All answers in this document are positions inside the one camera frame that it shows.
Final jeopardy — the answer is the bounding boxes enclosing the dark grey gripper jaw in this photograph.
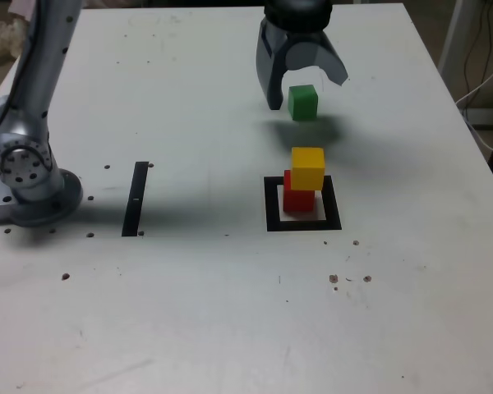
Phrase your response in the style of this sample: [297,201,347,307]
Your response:
[255,18,291,111]

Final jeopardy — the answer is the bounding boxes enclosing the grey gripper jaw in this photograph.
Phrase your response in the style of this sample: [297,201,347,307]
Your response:
[286,30,349,87]

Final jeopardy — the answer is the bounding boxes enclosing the green cube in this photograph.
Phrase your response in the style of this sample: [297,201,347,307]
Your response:
[288,84,320,122]

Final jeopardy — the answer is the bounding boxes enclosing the yellow cube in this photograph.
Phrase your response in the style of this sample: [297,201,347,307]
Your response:
[291,146,326,192]

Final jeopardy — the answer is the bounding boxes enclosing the red cube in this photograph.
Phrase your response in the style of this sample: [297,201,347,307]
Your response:
[282,169,316,213]

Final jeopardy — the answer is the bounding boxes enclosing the black tape square outline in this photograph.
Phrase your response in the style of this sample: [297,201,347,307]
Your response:
[263,175,343,232]

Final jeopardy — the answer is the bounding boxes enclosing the black tape strip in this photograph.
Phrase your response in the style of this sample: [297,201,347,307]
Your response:
[121,161,150,238]

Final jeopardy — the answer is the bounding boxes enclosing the crumpled white cloth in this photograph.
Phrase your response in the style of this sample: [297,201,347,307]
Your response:
[0,15,25,65]

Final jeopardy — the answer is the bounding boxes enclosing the white post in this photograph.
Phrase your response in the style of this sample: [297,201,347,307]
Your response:
[437,0,477,79]

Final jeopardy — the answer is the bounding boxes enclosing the white cable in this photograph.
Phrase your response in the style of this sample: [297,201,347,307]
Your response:
[455,53,493,155]

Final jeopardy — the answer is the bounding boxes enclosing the thin black hanging cable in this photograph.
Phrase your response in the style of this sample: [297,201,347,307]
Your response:
[462,0,493,96]

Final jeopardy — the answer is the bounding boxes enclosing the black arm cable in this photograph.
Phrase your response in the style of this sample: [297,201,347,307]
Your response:
[0,0,40,144]

